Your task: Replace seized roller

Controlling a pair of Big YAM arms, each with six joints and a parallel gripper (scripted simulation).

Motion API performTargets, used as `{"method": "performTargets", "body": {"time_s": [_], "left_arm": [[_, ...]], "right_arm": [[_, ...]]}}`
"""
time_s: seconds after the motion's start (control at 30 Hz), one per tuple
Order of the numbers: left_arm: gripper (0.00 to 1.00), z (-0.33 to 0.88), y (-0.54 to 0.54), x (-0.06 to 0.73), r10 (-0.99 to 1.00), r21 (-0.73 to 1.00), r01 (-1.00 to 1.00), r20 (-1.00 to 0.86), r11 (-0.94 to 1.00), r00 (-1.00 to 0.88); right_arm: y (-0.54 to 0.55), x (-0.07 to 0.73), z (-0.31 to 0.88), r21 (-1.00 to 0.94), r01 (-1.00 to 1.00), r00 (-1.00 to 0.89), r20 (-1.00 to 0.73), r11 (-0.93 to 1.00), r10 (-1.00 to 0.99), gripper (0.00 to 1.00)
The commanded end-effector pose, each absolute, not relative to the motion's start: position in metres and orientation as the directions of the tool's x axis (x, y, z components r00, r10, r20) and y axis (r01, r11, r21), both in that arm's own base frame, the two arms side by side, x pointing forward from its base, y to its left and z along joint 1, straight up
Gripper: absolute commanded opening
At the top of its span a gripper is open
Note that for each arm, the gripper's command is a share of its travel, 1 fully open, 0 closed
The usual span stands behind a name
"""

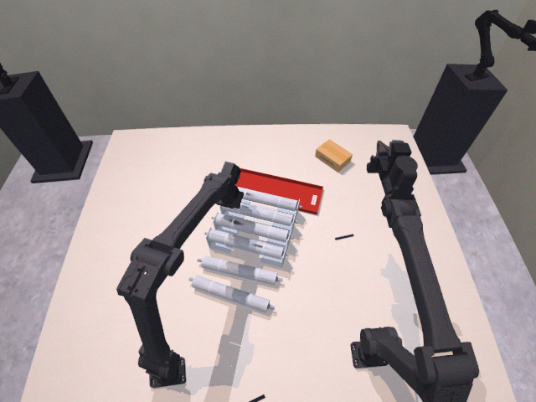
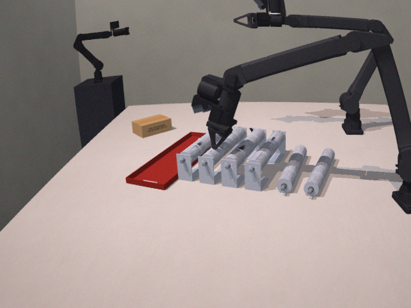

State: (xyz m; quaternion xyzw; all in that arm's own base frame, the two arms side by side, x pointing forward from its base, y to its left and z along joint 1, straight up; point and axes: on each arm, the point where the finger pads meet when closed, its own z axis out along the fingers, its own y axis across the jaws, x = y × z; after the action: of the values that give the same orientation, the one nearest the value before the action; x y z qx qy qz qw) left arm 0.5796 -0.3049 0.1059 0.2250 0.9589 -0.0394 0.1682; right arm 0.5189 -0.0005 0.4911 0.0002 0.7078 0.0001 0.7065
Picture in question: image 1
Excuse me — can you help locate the red scrap tray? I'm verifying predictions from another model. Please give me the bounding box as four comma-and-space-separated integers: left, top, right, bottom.
235, 168, 323, 215

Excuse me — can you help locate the brown cardboard box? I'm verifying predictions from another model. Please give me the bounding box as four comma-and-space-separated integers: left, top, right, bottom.
315, 140, 353, 173

